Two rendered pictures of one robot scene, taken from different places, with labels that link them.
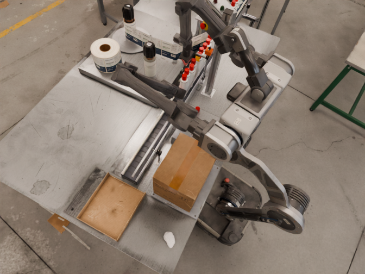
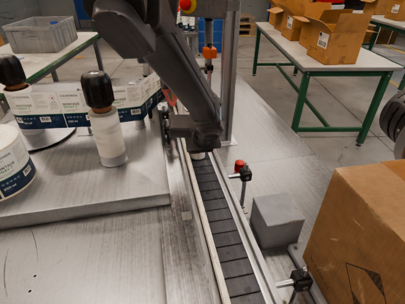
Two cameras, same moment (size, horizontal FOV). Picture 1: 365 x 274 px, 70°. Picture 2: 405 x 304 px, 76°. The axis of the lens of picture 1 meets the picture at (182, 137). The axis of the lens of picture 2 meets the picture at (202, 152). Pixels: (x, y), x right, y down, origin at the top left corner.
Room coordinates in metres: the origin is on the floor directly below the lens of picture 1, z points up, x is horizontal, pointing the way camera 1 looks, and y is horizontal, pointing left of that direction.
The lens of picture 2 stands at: (0.52, 0.41, 1.41)
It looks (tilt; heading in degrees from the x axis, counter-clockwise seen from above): 35 degrees down; 329
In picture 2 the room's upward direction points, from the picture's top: straight up
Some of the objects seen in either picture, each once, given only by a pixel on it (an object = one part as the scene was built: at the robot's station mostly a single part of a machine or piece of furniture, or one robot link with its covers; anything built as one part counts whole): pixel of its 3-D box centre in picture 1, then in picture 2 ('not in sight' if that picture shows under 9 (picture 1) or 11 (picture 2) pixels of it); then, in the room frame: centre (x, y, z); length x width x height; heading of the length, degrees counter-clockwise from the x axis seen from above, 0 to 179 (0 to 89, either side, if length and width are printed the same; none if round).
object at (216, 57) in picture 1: (216, 58); (229, 57); (1.27, -0.14, 1.16); 0.04 x 0.04 x 0.67; 71
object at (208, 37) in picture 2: not in sight; (208, 45); (1.39, -0.14, 1.18); 0.04 x 0.04 x 0.21
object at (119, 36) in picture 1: (131, 39); (35, 131); (1.63, 0.52, 0.89); 0.31 x 0.31 x 0.01
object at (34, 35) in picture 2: not in sight; (44, 33); (3.62, 0.33, 0.91); 0.60 x 0.40 x 0.22; 153
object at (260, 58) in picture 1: (258, 61); not in sight; (0.98, -0.32, 1.45); 0.09 x 0.08 x 0.12; 150
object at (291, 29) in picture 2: not in sight; (299, 19); (2.71, -2.13, 0.97); 0.45 x 0.38 x 0.37; 63
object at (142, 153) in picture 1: (188, 85); (191, 143); (1.27, 0.01, 0.86); 1.65 x 0.08 x 0.04; 161
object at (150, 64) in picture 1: (150, 61); (105, 120); (1.29, 0.30, 1.03); 0.09 x 0.09 x 0.30
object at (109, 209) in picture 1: (112, 205); not in sight; (0.33, 0.34, 0.85); 0.30 x 0.26 x 0.04; 161
